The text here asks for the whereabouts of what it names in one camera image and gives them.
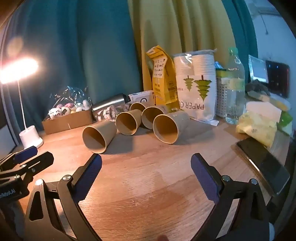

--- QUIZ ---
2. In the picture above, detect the yellow curtain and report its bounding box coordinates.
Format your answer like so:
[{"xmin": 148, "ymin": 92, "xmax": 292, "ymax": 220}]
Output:
[{"xmin": 127, "ymin": 0, "xmax": 237, "ymax": 93}]

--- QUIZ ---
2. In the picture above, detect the yellow tissue packet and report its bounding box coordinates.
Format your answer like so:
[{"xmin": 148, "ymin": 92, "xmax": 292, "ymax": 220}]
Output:
[{"xmin": 236, "ymin": 111, "xmax": 278, "ymax": 148}]

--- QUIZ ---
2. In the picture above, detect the teal curtain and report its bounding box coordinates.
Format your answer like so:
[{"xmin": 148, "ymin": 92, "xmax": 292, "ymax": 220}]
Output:
[
  {"xmin": 6, "ymin": 0, "xmax": 146, "ymax": 142},
  {"xmin": 221, "ymin": 0, "xmax": 258, "ymax": 70}
]

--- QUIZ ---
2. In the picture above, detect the small white carton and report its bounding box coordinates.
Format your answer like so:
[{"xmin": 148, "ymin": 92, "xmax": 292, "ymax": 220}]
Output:
[{"xmin": 128, "ymin": 91, "xmax": 154, "ymax": 104}]

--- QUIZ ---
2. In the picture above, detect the black smartphone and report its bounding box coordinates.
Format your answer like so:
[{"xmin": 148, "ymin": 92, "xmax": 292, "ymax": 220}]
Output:
[{"xmin": 235, "ymin": 137, "xmax": 291, "ymax": 197}]

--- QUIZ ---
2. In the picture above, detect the white perforated basket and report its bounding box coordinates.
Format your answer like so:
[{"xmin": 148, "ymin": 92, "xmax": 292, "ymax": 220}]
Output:
[{"xmin": 216, "ymin": 76, "xmax": 229, "ymax": 118}]

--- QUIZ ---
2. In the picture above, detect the dark wall panel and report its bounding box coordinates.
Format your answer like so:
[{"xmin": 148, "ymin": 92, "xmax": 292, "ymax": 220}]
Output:
[{"xmin": 265, "ymin": 60, "xmax": 290, "ymax": 98}]

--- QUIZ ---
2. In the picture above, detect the clear printed plastic bottle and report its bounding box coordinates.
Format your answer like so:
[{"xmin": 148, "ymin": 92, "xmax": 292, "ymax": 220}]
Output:
[{"xmin": 96, "ymin": 104, "xmax": 131, "ymax": 122}]

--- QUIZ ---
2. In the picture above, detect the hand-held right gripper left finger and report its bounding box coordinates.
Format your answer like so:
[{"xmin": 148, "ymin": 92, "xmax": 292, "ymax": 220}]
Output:
[{"xmin": 24, "ymin": 153, "xmax": 102, "ymax": 241}]

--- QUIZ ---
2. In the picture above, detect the green plastic packet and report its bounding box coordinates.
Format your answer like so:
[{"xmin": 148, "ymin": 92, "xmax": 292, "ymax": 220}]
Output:
[{"xmin": 276, "ymin": 111, "xmax": 293, "ymax": 131}]

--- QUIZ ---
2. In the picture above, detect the white tissue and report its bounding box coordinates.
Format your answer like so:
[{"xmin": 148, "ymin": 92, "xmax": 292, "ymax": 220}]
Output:
[{"xmin": 245, "ymin": 101, "xmax": 282, "ymax": 123}]

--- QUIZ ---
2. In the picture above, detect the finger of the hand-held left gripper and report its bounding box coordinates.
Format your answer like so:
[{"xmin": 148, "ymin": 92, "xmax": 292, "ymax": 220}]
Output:
[
  {"xmin": 0, "ymin": 146, "xmax": 38, "ymax": 172},
  {"xmin": 13, "ymin": 151, "xmax": 55, "ymax": 186}
]

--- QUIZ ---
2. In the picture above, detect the white pack of paper cups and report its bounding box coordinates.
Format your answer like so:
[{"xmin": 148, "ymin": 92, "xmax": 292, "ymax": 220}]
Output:
[{"xmin": 173, "ymin": 49, "xmax": 220, "ymax": 127}]

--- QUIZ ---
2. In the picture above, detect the clear cellophane bag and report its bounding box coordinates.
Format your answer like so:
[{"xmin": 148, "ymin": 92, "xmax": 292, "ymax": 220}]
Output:
[{"xmin": 50, "ymin": 86, "xmax": 90, "ymax": 110}]

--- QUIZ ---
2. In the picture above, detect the white desk lamp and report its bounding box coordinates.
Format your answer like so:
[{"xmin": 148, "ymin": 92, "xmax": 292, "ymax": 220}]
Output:
[{"xmin": 0, "ymin": 57, "xmax": 44, "ymax": 150}]

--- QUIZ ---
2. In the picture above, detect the clear plastic water bottle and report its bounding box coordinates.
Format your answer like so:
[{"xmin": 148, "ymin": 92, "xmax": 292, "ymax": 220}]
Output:
[{"xmin": 225, "ymin": 47, "xmax": 245, "ymax": 125}]

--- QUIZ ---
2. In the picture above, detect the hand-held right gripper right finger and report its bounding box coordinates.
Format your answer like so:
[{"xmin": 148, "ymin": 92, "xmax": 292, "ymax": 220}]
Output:
[{"xmin": 191, "ymin": 152, "xmax": 271, "ymax": 241}]

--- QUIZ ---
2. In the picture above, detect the pile of small plush toys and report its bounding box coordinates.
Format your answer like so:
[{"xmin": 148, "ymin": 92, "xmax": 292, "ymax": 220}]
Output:
[{"xmin": 48, "ymin": 100, "xmax": 92, "ymax": 120}]

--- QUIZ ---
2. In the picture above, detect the beige paper cup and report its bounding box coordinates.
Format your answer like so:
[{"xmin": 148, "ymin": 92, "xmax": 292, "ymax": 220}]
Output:
[
  {"xmin": 153, "ymin": 111, "xmax": 190, "ymax": 144},
  {"xmin": 141, "ymin": 105, "xmax": 172, "ymax": 130},
  {"xmin": 115, "ymin": 109, "xmax": 143, "ymax": 136},
  {"xmin": 82, "ymin": 120, "xmax": 117, "ymax": 154},
  {"xmin": 129, "ymin": 102, "xmax": 149, "ymax": 112}
]

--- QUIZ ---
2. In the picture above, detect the stainless steel flask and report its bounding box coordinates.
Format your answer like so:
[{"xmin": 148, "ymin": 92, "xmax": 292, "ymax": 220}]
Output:
[{"xmin": 91, "ymin": 93, "xmax": 131, "ymax": 112}]

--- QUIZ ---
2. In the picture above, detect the brown cardboard box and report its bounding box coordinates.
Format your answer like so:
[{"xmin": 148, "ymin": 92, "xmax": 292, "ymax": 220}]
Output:
[{"xmin": 42, "ymin": 109, "xmax": 94, "ymax": 135}]

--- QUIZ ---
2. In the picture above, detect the yellow paper bag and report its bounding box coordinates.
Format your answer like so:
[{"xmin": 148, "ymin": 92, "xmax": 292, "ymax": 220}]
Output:
[{"xmin": 145, "ymin": 45, "xmax": 180, "ymax": 112}]

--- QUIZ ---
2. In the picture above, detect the yellow scouring sponge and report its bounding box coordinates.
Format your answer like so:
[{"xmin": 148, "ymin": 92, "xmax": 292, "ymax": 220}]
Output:
[{"xmin": 247, "ymin": 91, "xmax": 291, "ymax": 112}]

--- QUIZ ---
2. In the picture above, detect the silver framed panel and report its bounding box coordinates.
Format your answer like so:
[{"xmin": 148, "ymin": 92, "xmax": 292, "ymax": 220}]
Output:
[{"xmin": 248, "ymin": 55, "xmax": 269, "ymax": 83}]

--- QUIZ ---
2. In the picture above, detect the grey cloth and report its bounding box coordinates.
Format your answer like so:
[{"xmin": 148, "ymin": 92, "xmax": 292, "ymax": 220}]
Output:
[{"xmin": 245, "ymin": 79, "xmax": 270, "ymax": 98}]

